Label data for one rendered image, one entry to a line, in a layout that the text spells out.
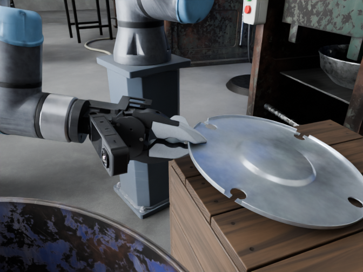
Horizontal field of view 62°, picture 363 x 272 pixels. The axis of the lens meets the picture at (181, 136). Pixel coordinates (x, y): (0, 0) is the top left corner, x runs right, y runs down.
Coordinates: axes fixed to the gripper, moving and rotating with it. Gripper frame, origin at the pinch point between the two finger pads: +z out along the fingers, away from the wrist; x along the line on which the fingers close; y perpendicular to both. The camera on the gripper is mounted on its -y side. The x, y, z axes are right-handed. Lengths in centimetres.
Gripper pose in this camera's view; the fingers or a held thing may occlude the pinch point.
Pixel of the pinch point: (198, 144)
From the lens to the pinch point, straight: 48.2
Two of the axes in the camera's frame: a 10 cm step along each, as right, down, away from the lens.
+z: 9.9, 1.5, 0.5
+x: -1.5, 8.7, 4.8
